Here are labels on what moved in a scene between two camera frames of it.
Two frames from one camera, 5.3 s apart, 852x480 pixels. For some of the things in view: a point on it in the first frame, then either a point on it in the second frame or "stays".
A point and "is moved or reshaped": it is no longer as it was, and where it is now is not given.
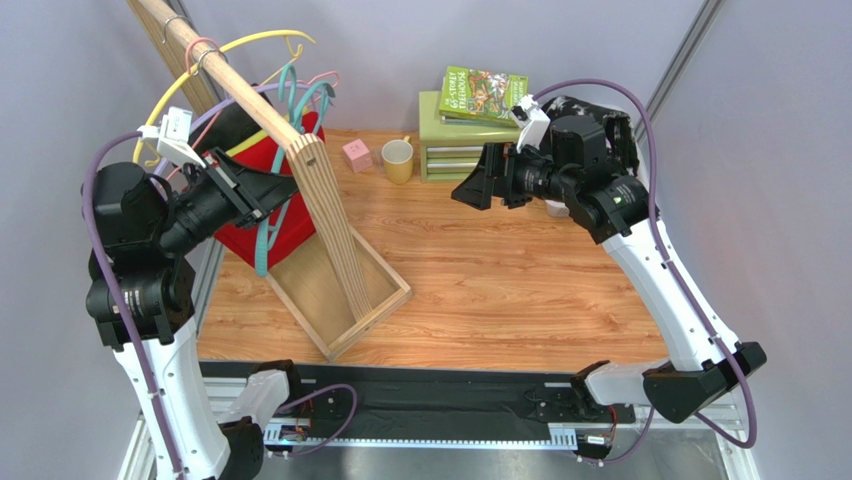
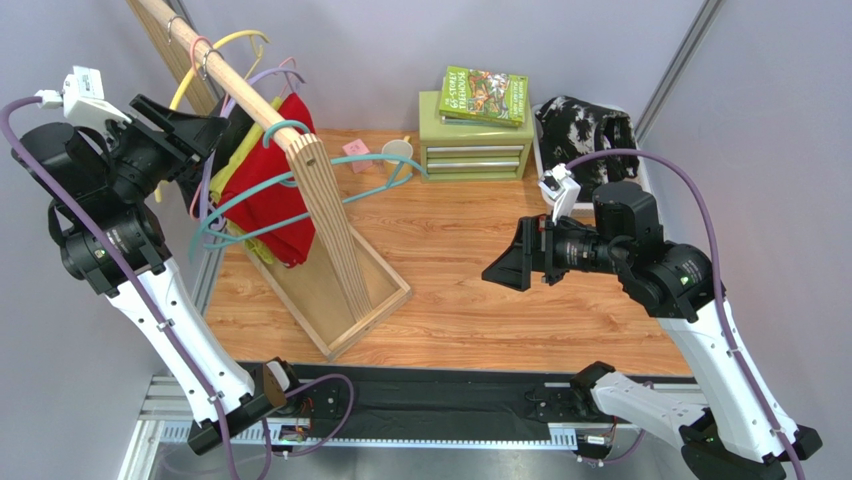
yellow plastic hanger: x=258 y=140 to x=259 y=52
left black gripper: x=249 y=193 to x=197 y=136
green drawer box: x=451 y=153 stays
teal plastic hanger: x=298 y=112 to x=275 y=179
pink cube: x=357 y=156 stays
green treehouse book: x=479 y=96 stays
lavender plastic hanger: x=233 y=101 is moved or reshaped
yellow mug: x=398 y=156 stays
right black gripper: x=501 y=175 to x=537 y=249
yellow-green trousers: x=261 y=135 to x=224 y=180
